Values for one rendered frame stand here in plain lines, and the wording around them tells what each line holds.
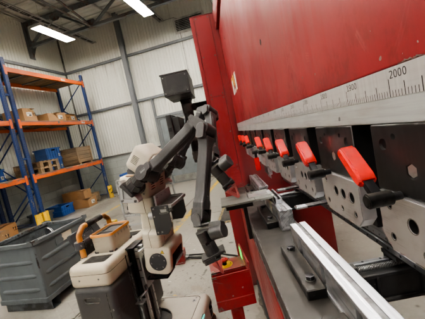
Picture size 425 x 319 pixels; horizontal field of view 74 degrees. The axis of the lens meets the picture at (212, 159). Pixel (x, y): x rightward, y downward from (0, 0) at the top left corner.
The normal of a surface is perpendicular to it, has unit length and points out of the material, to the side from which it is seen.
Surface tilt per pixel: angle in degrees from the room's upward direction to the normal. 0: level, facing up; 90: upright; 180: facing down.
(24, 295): 90
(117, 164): 90
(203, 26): 90
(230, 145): 90
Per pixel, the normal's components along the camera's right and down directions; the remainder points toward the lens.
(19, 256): -0.21, 0.13
